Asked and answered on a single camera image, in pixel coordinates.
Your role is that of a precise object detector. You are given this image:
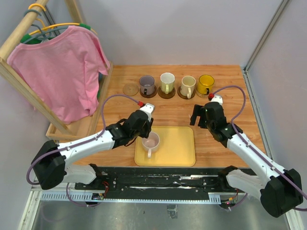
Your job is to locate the woven rattan coaster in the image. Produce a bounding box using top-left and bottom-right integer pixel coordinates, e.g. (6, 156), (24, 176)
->
(196, 87), (212, 98)
(123, 83), (139, 96)

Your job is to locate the pink white mug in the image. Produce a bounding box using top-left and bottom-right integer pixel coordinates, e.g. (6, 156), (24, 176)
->
(142, 132), (160, 159)

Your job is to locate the cream white mug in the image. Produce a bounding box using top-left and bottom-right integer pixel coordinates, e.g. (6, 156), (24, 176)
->
(181, 76), (196, 87)

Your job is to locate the brown wooden coaster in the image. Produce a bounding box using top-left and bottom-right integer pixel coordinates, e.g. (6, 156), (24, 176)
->
(177, 85), (196, 100)
(158, 86), (176, 99)
(140, 86), (158, 98)

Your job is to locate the yellow transparent cup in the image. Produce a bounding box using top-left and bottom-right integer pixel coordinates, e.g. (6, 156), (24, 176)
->
(197, 75), (215, 95)

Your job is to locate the grey purple cup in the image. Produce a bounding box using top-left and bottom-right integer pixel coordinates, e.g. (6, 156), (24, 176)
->
(139, 75), (155, 95)

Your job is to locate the white cup green handle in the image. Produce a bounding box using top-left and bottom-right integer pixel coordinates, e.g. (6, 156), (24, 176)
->
(160, 72), (175, 94)

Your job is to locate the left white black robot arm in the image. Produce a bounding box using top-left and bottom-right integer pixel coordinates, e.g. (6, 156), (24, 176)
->
(30, 104), (154, 190)

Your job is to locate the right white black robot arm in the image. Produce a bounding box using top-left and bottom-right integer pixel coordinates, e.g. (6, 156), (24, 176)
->
(190, 101), (305, 217)

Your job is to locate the yellow plastic tray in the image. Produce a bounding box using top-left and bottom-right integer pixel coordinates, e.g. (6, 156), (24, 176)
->
(134, 126), (196, 167)

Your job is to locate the pink t-shirt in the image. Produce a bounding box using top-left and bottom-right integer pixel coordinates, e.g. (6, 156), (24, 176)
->
(7, 26), (110, 124)

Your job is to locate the grey hanger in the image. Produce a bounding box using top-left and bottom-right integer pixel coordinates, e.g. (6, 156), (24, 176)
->
(28, 5), (70, 43)

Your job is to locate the yellow green hanger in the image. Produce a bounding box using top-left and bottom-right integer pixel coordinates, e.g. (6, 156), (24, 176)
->
(20, 0), (97, 44)

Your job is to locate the wooden clothes rack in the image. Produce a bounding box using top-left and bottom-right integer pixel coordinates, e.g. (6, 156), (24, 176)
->
(0, 0), (113, 141)

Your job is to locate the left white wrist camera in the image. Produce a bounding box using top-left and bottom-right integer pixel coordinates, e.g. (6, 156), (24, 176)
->
(140, 103), (155, 121)

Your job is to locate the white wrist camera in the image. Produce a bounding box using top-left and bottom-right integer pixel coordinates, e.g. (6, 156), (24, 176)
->
(211, 95), (223, 105)
(140, 103), (155, 121)

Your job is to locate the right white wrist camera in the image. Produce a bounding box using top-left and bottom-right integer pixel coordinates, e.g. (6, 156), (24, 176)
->
(211, 95), (223, 105)

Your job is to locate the aluminium frame rail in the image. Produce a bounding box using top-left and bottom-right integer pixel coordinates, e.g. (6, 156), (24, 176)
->
(241, 0), (291, 159)

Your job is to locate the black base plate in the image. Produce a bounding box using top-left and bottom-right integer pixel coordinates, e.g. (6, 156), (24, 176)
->
(47, 165), (248, 201)

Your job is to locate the white slotted cable duct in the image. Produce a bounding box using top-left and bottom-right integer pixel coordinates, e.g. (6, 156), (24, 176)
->
(40, 192), (222, 204)

